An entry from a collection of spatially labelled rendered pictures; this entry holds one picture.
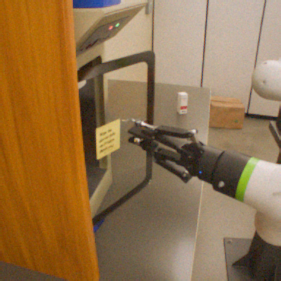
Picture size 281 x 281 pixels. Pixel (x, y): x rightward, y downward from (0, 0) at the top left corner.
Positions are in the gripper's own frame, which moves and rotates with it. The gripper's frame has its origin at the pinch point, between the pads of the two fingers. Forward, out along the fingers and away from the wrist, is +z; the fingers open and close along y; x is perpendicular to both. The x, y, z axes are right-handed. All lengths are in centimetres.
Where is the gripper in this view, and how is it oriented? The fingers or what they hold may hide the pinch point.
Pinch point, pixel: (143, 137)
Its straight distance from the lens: 71.4
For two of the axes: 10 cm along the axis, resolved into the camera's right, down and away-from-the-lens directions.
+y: 0.0, -8.7, -5.0
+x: -6.3, 3.8, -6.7
